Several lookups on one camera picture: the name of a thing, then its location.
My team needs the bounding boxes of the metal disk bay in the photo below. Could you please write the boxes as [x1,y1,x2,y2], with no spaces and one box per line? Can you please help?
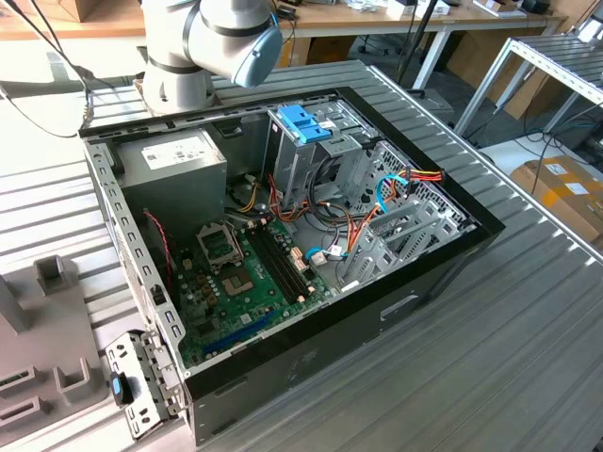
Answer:
[336,200,477,292]

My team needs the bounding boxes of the black RAM slot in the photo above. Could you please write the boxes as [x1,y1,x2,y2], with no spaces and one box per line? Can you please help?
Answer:
[246,229,299,305]
[257,225,309,300]
[252,227,304,303]
[263,223,315,298]

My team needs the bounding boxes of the metal drive cage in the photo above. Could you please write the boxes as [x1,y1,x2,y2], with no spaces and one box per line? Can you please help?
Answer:
[261,96,381,211]

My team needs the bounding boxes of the CPU socket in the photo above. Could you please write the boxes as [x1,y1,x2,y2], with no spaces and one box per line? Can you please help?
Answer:
[220,264,259,299]

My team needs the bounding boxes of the blue plastic drive latch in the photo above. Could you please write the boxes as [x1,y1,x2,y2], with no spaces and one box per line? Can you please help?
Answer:
[276,104,334,146]

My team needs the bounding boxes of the green motherboard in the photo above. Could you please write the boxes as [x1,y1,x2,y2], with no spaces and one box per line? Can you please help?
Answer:
[176,218,341,371]

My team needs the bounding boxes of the blue expansion slot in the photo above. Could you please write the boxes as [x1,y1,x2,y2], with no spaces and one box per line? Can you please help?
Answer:
[202,306,278,358]

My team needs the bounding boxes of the grey power supply unit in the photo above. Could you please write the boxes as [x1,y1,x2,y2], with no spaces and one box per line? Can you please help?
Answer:
[115,126,229,246]

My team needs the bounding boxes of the black open PC case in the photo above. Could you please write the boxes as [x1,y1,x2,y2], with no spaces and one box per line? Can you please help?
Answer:
[77,86,508,447]

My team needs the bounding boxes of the cardboard box under desk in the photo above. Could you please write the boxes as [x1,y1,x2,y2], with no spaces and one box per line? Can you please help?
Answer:
[285,36,357,67]

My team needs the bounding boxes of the black tripod stand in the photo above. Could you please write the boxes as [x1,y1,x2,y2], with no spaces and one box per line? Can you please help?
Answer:
[395,0,437,93]

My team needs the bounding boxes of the long wooden desk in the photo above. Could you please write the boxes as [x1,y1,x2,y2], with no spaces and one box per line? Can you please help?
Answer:
[0,0,569,90]

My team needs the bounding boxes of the large brown cardboard boxes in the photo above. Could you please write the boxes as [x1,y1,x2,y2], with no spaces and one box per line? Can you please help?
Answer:
[446,28,569,121]

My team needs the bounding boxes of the cardboard box with labels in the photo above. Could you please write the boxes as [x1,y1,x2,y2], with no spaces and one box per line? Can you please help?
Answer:
[511,157,603,244]

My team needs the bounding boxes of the grey parts rack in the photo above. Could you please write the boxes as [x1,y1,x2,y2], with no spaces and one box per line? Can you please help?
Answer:
[0,253,107,428]

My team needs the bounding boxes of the white plug with blue wire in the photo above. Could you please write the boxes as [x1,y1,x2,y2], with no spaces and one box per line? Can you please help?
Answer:
[303,246,332,268]

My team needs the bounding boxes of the orange wire bundle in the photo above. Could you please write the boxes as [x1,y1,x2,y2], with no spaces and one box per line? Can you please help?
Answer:
[267,172,381,258]

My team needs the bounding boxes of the yellow black wire bundle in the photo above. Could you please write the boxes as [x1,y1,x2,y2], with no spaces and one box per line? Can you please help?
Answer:
[237,181,262,213]

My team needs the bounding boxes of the blue data wire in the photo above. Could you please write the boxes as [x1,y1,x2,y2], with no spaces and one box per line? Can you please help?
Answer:
[375,171,409,216]

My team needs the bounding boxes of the metal socket cover frame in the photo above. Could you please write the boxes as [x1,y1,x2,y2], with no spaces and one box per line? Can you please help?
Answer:
[194,222,245,273]

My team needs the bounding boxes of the coloured power wire black plug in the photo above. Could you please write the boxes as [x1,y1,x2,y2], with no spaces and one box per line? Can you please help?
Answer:
[402,165,447,195]

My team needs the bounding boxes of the red black fan wire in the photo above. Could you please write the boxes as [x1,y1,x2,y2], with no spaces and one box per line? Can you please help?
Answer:
[142,209,174,284]

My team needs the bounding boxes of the hinged metal slot bracket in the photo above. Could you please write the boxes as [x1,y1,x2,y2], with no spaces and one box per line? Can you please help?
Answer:
[104,329,186,442]

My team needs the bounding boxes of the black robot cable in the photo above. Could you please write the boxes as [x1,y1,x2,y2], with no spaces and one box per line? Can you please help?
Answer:
[25,0,131,95]

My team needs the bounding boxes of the metal slat shelf frame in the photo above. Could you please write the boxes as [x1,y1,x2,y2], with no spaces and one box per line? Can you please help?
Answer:
[454,35,603,137]

